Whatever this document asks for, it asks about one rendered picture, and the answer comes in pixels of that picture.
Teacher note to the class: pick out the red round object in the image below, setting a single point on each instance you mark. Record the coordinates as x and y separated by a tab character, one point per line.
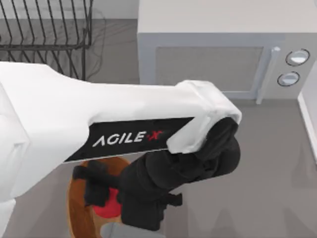
110	208

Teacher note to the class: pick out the brown wooden bowl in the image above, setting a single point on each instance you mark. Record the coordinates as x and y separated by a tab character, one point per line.
78	205

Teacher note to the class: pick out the microwave oven door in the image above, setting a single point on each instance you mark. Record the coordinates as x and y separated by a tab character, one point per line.
208	69

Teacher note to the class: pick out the pale grey microwave oven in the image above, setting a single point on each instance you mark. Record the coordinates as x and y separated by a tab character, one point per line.
223	22

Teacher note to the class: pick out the round microwave knob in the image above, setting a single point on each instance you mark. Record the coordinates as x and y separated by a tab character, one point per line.
297	57
288	79

